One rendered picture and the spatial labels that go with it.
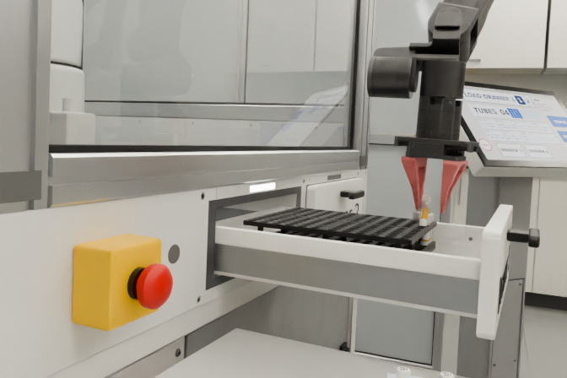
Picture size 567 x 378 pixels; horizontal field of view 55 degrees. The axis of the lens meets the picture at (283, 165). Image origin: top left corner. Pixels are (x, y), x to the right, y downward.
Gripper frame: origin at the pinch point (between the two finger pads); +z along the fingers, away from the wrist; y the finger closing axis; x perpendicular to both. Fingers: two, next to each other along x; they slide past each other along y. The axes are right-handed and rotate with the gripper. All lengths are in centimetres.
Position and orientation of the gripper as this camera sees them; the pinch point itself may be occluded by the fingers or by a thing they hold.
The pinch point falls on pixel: (430, 205)
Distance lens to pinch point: 77.9
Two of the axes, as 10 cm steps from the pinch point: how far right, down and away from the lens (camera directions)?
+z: -0.7, 9.9, 0.8
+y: 8.8, 1.0, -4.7
